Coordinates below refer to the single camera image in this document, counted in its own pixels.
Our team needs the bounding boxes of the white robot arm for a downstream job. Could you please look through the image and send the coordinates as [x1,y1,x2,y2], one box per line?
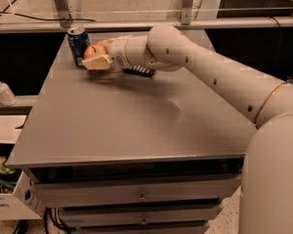
[83,24,293,234]

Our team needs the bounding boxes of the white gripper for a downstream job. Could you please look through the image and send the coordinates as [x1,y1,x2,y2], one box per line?
[82,36,131,70]

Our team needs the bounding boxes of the black cable on floor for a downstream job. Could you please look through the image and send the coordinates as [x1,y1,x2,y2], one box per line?
[0,12,97,23]

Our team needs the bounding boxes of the black chocolate bar wrapper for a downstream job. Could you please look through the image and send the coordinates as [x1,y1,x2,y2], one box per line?
[123,65,155,77]

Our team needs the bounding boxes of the blue pepsi can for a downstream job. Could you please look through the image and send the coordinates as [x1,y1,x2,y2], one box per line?
[67,26,90,67]

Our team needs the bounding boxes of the white pump bottle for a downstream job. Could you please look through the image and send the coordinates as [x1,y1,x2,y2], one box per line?
[0,81,17,106]

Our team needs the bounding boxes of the metal frame rail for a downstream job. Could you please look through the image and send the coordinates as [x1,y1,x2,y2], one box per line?
[0,0,293,33]

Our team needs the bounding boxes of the grey drawer cabinet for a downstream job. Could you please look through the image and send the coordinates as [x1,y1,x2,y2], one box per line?
[5,29,258,234]

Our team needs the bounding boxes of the white cardboard box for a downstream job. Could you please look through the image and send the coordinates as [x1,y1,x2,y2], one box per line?
[0,114,43,221]

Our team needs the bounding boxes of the black cables under cabinet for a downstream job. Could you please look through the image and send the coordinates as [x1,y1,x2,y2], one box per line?
[42,207,76,234]

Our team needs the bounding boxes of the red apple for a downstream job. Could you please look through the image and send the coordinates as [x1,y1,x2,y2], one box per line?
[84,44,107,59]

